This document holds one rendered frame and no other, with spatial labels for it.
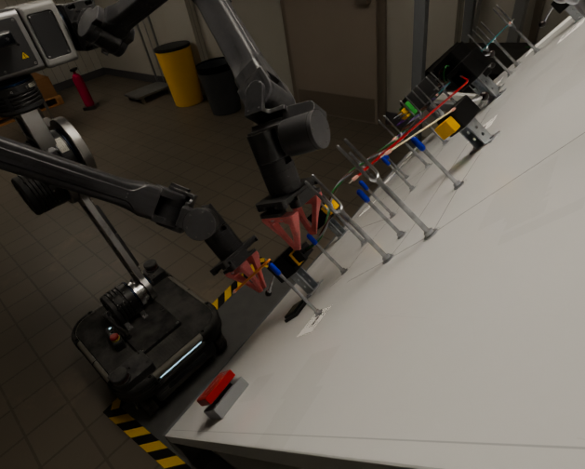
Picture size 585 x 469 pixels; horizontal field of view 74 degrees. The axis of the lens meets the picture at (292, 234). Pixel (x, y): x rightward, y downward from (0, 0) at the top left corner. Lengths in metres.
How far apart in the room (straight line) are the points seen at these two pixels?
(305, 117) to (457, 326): 0.39
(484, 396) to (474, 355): 0.03
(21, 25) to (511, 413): 1.31
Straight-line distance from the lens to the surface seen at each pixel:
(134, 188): 0.75
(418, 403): 0.23
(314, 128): 0.57
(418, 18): 1.41
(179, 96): 5.38
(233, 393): 0.56
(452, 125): 0.61
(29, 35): 1.34
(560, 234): 0.28
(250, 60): 0.69
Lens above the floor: 1.57
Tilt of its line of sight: 38 degrees down
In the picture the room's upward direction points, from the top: 11 degrees counter-clockwise
